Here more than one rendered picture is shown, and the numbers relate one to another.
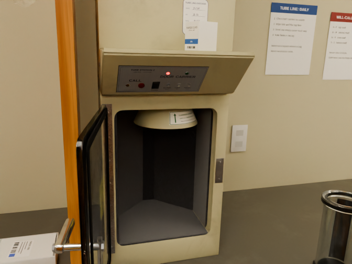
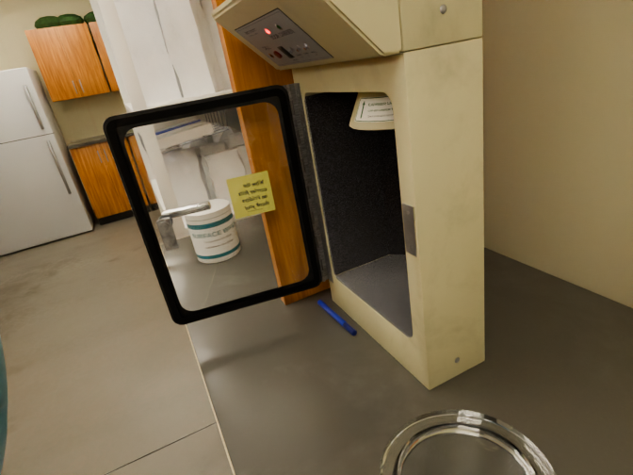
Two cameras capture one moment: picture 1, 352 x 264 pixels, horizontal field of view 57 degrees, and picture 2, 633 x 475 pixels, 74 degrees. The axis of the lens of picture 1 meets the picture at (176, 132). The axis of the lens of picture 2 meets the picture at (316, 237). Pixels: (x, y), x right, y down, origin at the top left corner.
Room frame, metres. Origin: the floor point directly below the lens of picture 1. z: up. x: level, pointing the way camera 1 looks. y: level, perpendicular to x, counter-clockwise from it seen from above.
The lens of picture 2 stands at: (0.66, -0.59, 1.42)
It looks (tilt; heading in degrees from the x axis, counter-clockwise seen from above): 23 degrees down; 85
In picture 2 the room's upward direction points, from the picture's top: 10 degrees counter-clockwise
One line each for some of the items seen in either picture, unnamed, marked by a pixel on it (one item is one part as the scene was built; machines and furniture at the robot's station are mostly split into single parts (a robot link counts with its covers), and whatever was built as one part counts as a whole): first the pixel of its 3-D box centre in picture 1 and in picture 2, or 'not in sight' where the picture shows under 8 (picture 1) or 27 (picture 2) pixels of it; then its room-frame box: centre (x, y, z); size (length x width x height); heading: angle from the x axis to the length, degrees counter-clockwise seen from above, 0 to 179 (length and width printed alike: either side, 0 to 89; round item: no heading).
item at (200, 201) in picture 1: (156, 161); (416, 188); (0.90, 0.05, 1.19); 0.26 x 0.24 x 0.35; 106
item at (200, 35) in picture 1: (200, 36); not in sight; (0.74, -0.05, 1.54); 0.05 x 0.05 x 0.06; 34
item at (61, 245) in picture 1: (74, 234); not in sight; (0.49, 0.17, 1.20); 0.10 x 0.05 x 0.03; 6
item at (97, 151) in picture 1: (98, 218); (226, 212); (0.57, 0.15, 1.19); 0.30 x 0.01 x 0.40; 6
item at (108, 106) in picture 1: (108, 184); (312, 192); (0.73, 0.16, 1.19); 0.03 x 0.02 x 0.39; 106
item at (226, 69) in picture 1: (175, 73); (289, 28); (0.72, 0.00, 1.46); 0.32 x 0.12 x 0.10; 106
